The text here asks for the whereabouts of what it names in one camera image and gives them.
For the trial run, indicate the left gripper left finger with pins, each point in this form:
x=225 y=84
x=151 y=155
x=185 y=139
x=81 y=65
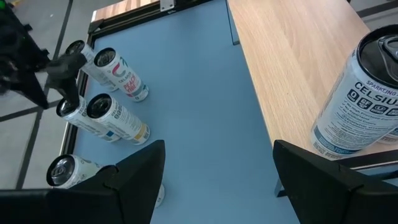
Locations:
x=136 y=186

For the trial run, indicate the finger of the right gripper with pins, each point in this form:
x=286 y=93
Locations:
x=66 y=71
x=29 y=87

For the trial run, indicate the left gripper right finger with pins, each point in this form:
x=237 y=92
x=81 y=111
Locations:
x=314 y=186

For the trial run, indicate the white Celsius can red print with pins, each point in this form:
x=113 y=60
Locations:
x=124 y=77

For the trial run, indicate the white Celsius can blue band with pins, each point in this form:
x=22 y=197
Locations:
x=90 y=126

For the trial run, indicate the white Celsius can yellow band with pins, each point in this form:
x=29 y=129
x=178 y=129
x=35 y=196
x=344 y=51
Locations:
x=121 y=119

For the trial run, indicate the wooden shelf board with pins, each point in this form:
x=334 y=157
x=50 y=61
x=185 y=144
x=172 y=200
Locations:
x=295 y=62

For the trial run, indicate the blue table mat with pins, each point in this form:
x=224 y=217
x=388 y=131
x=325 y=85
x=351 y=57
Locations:
x=202 y=109

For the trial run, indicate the silver mounting plate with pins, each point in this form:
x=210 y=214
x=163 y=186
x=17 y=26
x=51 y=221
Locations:
x=167 y=4

